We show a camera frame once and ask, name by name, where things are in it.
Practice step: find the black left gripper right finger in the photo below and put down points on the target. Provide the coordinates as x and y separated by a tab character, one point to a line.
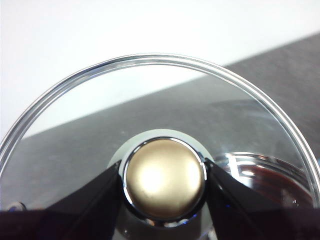
250	215

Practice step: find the pale green electric steamer pot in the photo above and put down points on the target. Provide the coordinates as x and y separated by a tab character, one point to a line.
275	180

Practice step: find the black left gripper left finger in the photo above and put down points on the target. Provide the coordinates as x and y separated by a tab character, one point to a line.
75	220

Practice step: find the glass lid with green knob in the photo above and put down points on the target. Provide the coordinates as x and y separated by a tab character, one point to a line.
165	180

